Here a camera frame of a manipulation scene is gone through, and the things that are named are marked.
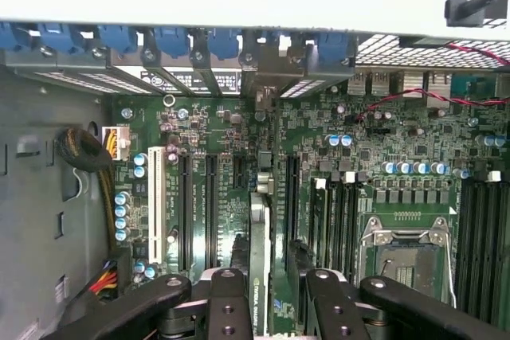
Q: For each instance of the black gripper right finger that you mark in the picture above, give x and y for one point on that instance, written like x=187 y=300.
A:
x=334 y=308

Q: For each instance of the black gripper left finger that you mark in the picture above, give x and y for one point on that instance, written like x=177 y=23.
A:
x=229 y=308

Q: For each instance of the black RAM slot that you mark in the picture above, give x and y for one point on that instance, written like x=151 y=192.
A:
x=505 y=236
x=493 y=236
x=346 y=228
x=465 y=236
x=356 y=228
x=334 y=228
x=479 y=236

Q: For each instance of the CPU socket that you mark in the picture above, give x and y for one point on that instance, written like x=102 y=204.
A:
x=402 y=264

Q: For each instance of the long black expansion slot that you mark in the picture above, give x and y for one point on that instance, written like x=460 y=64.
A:
x=185 y=212
x=293 y=196
x=211 y=212

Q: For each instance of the white expansion slot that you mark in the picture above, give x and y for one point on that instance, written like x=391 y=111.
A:
x=156 y=204

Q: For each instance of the short black expansion slot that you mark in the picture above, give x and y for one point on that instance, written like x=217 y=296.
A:
x=239 y=173

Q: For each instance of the green motherboard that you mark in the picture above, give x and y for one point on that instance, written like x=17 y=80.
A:
x=215 y=133

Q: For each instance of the white power connector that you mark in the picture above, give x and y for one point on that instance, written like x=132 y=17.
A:
x=119 y=143

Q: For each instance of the black open PC case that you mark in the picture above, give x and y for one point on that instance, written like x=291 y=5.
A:
x=32 y=196

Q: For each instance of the silver rear port block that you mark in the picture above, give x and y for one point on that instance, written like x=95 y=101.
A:
x=414 y=83
x=368 y=83

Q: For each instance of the blue expansion card clip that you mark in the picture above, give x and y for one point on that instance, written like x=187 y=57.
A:
x=117 y=39
x=223 y=43
x=171 y=41
x=330 y=51
x=10 y=37
x=60 y=37

